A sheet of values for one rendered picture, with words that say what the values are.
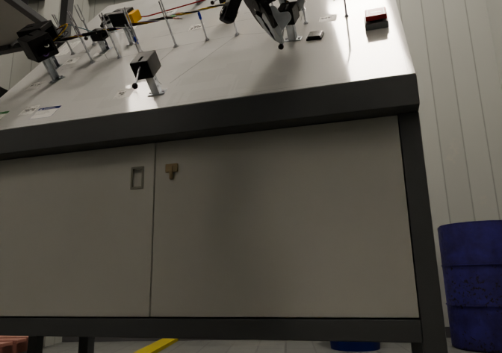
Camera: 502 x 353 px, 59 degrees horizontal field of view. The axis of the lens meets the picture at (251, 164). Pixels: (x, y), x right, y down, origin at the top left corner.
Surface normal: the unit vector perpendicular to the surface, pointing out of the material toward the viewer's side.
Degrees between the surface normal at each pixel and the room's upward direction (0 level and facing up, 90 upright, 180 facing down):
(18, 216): 90
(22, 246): 90
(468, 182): 90
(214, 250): 90
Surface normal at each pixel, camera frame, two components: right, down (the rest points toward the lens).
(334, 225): -0.29, -0.23
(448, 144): -0.07, -0.25
